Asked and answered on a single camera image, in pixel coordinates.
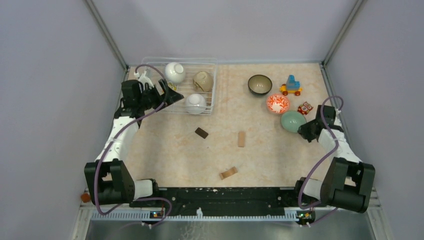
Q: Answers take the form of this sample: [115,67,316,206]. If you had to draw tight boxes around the small orange block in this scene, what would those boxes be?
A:
[80,192,92,203]

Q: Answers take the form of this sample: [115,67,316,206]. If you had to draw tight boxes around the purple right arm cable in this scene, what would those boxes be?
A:
[297,96,345,226]

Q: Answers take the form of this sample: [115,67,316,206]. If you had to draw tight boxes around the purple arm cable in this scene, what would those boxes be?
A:
[297,96,345,226]
[93,63,173,228]

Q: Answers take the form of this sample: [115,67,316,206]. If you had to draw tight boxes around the beige leaf pattern bowl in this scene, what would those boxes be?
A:
[192,71,214,92]

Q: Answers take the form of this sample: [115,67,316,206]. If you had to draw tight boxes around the light wooden block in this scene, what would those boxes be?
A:
[237,131,246,148]

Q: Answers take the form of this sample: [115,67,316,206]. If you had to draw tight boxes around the arched wooden block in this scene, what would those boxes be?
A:
[219,166,238,180]

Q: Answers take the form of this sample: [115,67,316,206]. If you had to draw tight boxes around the yellow penguin toy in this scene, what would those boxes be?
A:
[167,82,177,91]

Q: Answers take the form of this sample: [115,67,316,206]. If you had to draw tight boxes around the dark brown wooden block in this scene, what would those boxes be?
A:
[194,127,209,139]

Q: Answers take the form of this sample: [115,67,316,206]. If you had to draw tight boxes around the white footed bowl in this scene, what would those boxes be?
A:
[164,62,186,85]

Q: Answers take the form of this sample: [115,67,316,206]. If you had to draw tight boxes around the dark bowl cream inside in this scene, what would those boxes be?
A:
[247,74,273,96]

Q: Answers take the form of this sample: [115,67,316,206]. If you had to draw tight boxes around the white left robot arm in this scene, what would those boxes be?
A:
[84,79,184,206]

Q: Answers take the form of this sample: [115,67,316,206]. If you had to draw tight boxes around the mint green bowl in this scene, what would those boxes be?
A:
[280,110,307,133]

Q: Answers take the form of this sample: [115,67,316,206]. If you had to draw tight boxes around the white orange patterned bowl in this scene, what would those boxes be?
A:
[266,94,291,115]

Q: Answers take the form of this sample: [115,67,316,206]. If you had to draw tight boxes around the plain white bowl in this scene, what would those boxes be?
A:
[184,93,207,115]

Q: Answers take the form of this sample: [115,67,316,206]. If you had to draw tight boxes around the white wire dish rack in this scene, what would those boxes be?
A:
[141,57,218,115]

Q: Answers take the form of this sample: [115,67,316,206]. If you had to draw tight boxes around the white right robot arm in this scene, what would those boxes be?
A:
[295,105,376,213]

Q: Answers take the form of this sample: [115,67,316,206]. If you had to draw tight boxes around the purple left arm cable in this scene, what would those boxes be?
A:
[93,63,173,228]

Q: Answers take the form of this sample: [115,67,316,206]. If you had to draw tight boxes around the toy brick car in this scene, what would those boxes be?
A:
[279,74,303,96]

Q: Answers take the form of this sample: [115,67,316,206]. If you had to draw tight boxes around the red owl number toy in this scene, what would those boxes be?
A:
[297,101,314,115]

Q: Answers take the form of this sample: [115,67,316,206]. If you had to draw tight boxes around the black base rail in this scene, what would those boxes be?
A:
[130,187,300,217]

